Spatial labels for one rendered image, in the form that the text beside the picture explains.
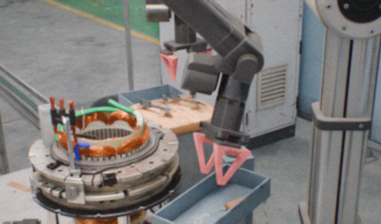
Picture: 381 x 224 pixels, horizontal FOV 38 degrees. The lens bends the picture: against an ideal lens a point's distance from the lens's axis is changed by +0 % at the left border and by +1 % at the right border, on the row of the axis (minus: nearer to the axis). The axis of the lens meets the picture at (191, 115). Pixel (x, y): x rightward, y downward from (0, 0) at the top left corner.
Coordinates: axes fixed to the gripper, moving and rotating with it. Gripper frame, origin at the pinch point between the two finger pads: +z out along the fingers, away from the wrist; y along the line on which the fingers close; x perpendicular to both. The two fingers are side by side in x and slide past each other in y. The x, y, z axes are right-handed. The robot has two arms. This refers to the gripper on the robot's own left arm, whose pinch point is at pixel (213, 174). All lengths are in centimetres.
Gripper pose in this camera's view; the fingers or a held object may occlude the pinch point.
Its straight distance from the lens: 104.9
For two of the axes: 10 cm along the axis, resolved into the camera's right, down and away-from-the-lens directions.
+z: -2.3, 9.7, 0.8
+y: 3.4, 1.6, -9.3
